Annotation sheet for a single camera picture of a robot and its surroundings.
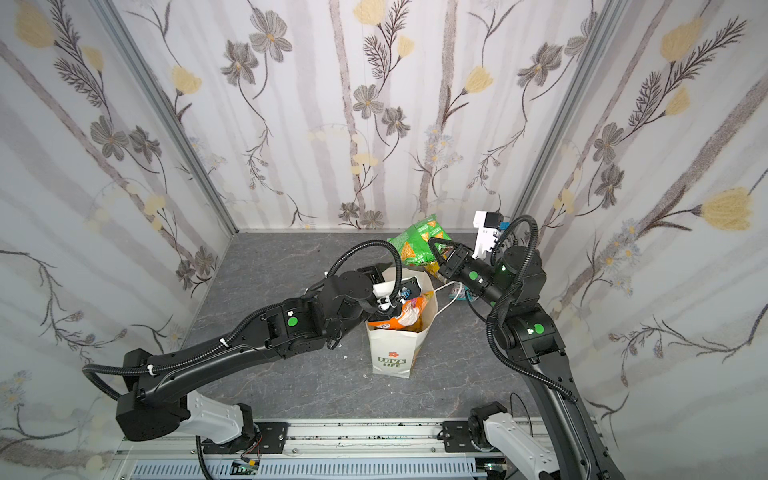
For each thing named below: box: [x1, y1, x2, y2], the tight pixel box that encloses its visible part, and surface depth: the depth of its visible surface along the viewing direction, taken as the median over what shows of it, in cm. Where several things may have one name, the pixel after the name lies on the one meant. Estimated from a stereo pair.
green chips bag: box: [387, 214, 452, 267], surface depth 60 cm
